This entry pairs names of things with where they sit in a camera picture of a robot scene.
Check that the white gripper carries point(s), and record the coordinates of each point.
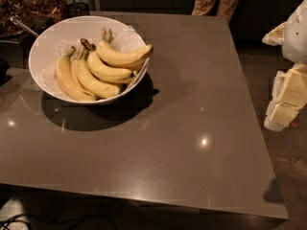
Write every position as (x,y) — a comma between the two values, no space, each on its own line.
(296,35)

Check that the yellow banana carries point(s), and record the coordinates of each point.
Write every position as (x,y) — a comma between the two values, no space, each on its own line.
(66,82)
(132,60)
(74,67)
(100,89)
(102,71)

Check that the white bowl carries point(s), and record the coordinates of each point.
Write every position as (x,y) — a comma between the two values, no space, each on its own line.
(59,38)

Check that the glass snack jar right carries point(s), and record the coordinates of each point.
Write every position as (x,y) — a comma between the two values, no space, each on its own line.
(54,9)

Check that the glass snack jar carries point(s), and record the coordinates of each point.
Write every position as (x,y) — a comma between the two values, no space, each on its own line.
(54,9)
(10,8)

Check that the glass snack jar left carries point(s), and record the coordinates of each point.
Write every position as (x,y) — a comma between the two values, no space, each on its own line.
(10,8)

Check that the metal scoop handle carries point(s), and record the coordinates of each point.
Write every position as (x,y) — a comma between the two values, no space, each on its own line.
(17,21)

